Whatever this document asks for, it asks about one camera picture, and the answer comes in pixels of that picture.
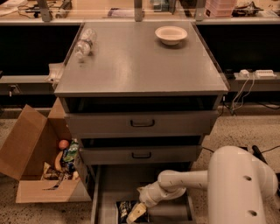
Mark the blue chip bag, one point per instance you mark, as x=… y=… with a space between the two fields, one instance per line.
x=123 y=208

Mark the white wall plug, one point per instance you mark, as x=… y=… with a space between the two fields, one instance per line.
x=244 y=73

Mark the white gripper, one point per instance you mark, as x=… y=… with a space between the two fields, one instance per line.
x=149 y=196

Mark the pink storage box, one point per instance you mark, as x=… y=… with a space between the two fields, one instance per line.
x=220 y=8

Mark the top grey drawer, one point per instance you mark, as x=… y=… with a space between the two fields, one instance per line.
x=137 y=124

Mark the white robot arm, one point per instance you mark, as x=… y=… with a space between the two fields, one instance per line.
x=236 y=181

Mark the white bowl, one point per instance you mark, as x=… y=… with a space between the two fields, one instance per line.
x=171 y=35

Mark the green snack bag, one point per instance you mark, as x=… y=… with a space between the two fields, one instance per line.
x=70 y=153

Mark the grey drawer cabinet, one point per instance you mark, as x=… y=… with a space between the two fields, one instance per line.
x=131 y=70

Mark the grey drawer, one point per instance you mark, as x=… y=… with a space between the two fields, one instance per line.
x=119 y=182
x=137 y=124
x=140 y=155

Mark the clear plastic water bottle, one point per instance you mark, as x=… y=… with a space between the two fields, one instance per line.
x=85 y=44

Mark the bottom grey drawer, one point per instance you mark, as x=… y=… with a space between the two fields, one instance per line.
x=119 y=182

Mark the white power strip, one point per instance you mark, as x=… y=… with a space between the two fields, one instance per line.
x=265 y=74

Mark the yellow banana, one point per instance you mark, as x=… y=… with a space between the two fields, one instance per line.
x=57 y=162

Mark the red apple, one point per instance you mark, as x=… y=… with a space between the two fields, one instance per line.
x=63 y=144

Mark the middle grey drawer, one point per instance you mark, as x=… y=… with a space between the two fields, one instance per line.
x=140 y=155

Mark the brown cardboard box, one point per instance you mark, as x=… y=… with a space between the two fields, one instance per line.
x=32 y=143

